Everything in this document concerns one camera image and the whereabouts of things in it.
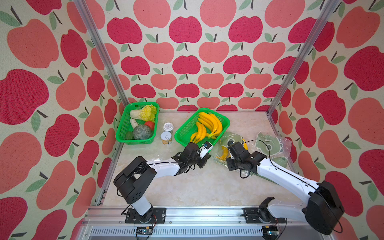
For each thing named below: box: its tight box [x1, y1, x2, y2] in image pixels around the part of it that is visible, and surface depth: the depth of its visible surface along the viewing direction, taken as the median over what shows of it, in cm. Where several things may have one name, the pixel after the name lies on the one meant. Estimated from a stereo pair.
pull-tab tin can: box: [160, 131, 173, 145], surface depth 102 cm
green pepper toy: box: [126, 131, 134, 140], surface depth 102 cm
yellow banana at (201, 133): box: [194, 121, 207, 144], surface depth 100 cm
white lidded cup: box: [163, 122, 174, 132], surface depth 104 cm
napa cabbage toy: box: [129, 104, 157, 123], surface depth 113 cm
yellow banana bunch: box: [190, 112, 223, 144], surface depth 104 cm
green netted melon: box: [133, 124, 152, 140], surface depth 97 cm
